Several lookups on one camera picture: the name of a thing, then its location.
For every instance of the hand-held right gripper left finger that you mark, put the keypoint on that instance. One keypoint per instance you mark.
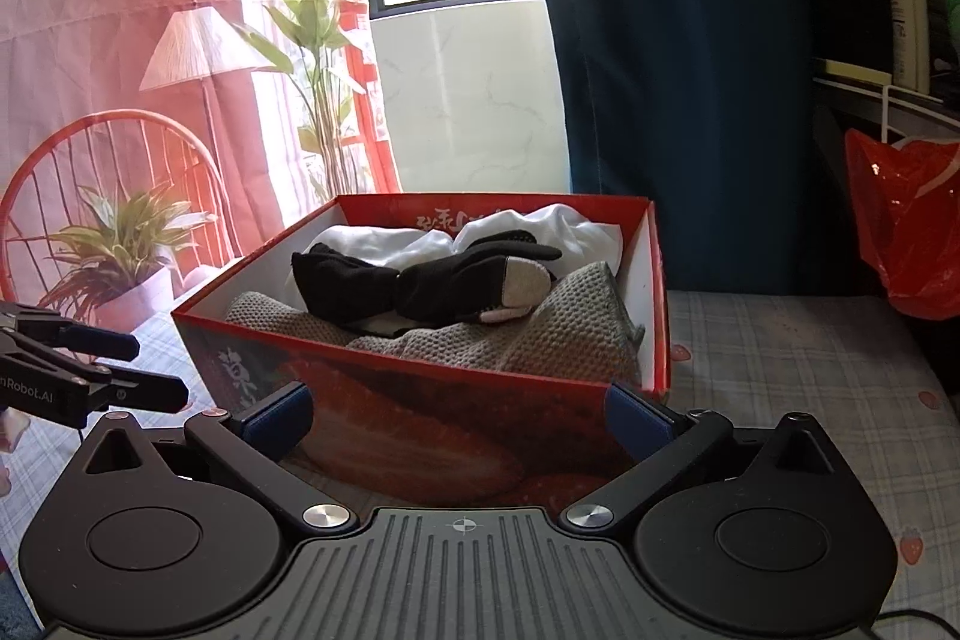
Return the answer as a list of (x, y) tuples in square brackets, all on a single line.
[(281, 419)]

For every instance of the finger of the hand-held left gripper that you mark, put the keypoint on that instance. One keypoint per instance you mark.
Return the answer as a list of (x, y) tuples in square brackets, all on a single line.
[(142, 394), (97, 344)]

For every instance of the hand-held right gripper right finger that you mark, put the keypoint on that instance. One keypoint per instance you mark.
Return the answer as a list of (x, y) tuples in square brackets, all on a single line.
[(634, 422)]

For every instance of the grey knit cloth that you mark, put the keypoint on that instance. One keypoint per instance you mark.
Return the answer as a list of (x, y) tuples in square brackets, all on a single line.
[(555, 332)]

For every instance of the black glove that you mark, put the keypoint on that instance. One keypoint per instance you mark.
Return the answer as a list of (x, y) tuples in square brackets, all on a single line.
[(337, 287), (450, 280)]

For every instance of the red cardboard box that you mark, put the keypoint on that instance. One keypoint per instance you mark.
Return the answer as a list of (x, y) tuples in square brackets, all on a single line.
[(450, 415)]

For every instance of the white mesh garment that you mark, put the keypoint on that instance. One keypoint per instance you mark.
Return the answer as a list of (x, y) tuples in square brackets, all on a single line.
[(577, 227)]

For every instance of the person's left hand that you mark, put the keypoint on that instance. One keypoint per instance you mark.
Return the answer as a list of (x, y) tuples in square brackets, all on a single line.
[(11, 434)]

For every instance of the plaid bed sheet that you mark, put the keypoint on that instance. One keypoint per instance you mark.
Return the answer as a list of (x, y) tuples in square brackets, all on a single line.
[(787, 370)]

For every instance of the red plastic bag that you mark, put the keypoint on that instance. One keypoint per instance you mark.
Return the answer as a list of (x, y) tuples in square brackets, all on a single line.
[(915, 220)]

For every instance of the dark blue curtain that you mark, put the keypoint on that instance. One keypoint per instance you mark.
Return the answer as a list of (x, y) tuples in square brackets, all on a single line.
[(675, 48)]

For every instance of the yellow sticky note pad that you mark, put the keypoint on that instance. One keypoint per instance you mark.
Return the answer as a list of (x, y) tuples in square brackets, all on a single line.
[(847, 70)]

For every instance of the white spray bottle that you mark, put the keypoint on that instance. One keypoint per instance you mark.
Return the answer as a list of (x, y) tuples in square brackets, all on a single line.
[(909, 25)]

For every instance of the green white plush toy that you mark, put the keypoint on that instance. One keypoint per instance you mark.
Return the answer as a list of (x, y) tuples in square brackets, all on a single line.
[(955, 14)]

